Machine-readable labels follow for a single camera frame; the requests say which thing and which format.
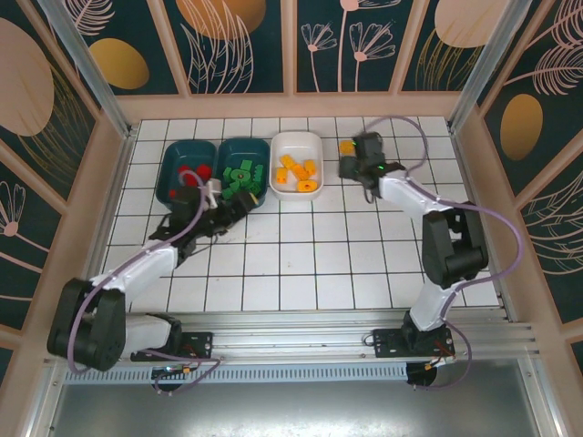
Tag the red lego brick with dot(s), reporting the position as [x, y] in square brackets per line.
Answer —
[174, 193]
[184, 171]
[203, 170]
[191, 181]

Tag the green oval lego with sticker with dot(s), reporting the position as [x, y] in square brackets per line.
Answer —
[240, 175]

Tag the green long lego brick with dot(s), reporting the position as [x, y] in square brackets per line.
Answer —
[258, 173]

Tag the yellow lego brick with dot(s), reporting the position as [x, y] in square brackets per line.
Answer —
[298, 170]
[311, 166]
[287, 160]
[281, 175]

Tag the yellow round lego piece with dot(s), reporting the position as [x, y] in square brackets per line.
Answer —
[306, 185]

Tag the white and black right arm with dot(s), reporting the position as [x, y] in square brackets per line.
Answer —
[448, 255]

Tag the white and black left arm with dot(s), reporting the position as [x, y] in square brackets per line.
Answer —
[136, 268]

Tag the teal plastic container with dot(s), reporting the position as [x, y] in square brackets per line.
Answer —
[191, 152]
[241, 148]

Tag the white plastic container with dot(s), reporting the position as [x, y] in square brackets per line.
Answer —
[296, 143]

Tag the shiny metal sheet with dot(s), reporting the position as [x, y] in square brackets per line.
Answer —
[296, 409]

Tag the aluminium side rail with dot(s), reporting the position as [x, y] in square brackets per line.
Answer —
[470, 182]
[113, 205]

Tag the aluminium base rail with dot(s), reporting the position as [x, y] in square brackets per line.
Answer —
[296, 332]

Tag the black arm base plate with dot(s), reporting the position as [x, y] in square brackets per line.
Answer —
[196, 346]
[387, 341]

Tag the aluminium frame post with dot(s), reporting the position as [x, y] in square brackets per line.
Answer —
[494, 59]
[86, 59]

